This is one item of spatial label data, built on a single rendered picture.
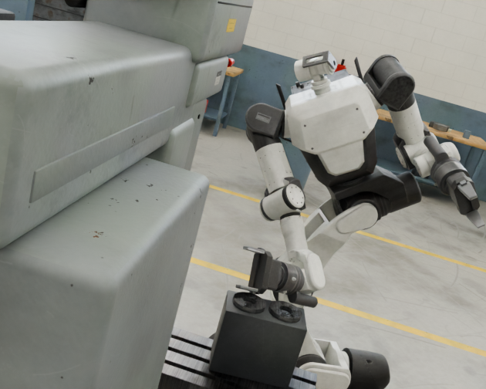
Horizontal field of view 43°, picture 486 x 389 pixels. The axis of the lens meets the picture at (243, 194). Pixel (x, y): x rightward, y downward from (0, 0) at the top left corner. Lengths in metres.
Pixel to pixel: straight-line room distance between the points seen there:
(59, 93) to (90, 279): 0.21
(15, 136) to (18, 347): 0.26
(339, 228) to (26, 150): 1.48
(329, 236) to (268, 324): 0.53
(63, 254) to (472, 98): 8.60
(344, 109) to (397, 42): 7.11
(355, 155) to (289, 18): 7.12
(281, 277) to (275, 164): 0.38
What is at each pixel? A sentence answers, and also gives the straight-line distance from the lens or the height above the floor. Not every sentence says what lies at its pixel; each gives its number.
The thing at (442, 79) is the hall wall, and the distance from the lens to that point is 9.07.
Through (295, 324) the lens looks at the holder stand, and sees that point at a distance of 1.65.
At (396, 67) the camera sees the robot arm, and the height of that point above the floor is 1.79.
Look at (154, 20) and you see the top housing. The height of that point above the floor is 1.79.
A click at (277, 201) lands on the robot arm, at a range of 1.87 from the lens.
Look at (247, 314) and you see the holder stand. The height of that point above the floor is 1.12.
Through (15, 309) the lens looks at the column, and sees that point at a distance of 0.76.
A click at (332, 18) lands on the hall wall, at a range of 8.96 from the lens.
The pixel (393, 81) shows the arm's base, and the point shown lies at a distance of 1.94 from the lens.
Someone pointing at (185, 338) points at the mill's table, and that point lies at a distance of 1.81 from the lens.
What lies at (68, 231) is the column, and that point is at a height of 1.56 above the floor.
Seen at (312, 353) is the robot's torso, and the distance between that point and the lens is 2.30.
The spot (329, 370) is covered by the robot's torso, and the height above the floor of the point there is 0.72.
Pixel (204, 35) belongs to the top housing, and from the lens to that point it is 1.25.
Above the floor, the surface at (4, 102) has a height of 1.73.
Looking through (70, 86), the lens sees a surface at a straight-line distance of 0.73.
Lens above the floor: 1.89
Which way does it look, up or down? 18 degrees down
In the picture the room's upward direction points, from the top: 15 degrees clockwise
